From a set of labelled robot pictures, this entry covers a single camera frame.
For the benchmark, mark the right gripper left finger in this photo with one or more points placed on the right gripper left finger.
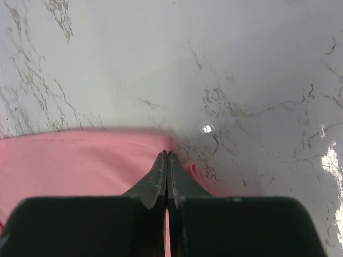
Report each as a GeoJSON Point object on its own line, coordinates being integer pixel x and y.
{"type": "Point", "coordinates": [131, 224]}

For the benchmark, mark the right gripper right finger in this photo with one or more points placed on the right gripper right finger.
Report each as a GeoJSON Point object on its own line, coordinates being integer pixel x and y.
{"type": "Point", "coordinates": [204, 225]}

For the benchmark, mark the light pink t-shirt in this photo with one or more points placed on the light pink t-shirt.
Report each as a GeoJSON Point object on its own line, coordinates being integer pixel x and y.
{"type": "Point", "coordinates": [79, 163]}

